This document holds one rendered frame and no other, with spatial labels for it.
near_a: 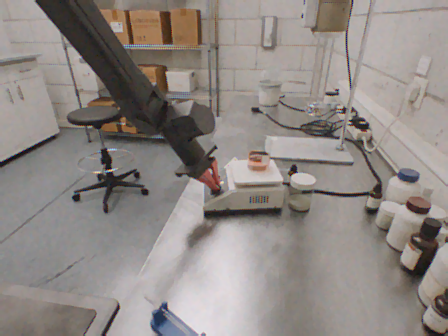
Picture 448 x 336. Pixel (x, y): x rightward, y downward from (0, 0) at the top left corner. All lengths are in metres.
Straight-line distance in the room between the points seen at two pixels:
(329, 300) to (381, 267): 0.14
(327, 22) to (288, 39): 2.07
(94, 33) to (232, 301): 0.46
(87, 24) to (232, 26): 2.61
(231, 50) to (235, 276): 2.67
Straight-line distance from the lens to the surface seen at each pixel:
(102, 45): 0.46
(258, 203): 0.67
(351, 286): 0.57
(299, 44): 3.00
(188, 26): 2.73
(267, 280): 0.54
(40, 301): 1.15
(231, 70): 3.04
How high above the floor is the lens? 1.16
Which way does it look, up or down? 29 degrees down
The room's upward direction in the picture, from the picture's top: straight up
